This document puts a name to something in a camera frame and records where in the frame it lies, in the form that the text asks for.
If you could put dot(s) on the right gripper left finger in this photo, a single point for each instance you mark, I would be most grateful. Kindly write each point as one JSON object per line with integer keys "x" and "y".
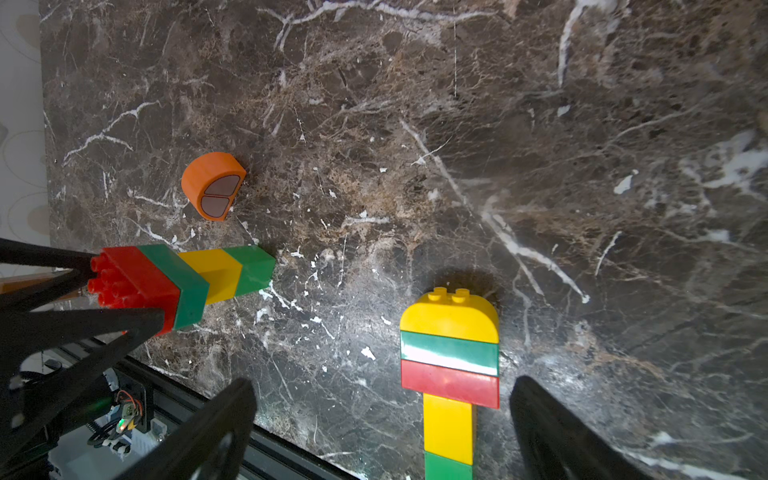
{"x": 210, "y": 445}

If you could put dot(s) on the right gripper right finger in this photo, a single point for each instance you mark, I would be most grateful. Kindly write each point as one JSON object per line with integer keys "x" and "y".
{"x": 555, "y": 444}

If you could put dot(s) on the red long lego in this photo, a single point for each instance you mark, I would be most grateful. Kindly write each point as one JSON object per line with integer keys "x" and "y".
{"x": 126, "y": 278}
{"x": 468, "y": 387}

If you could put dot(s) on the yellow square lego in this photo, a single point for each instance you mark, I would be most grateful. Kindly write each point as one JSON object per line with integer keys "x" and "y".
{"x": 219, "y": 269}
{"x": 449, "y": 428}
{"x": 459, "y": 315}

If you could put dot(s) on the green long lego back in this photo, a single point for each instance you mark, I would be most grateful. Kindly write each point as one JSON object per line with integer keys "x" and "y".
{"x": 459, "y": 354}

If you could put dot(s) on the green long lego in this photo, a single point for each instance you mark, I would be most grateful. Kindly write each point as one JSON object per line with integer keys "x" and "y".
{"x": 192, "y": 286}
{"x": 459, "y": 354}

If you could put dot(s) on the green square lego front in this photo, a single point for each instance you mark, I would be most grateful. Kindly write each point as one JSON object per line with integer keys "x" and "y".
{"x": 441, "y": 468}

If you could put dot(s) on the green square lego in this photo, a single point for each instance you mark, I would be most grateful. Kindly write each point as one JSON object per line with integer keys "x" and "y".
{"x": 441, "y": 468}
{"x": 257, "y": 268}

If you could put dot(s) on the green long lego front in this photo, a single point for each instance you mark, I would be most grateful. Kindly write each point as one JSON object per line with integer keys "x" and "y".
{"x": 192, "y": 286}

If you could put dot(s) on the yellow square lego back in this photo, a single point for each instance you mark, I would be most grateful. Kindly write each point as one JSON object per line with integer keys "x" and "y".
{"x": 459, "y": 315}

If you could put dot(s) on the orange round lego piece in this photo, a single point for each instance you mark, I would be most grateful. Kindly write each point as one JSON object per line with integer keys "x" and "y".
{"x": 211, "y": 183}

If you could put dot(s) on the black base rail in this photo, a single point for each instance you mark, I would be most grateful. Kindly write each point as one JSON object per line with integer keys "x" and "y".
{"x": 267, "y": 456}

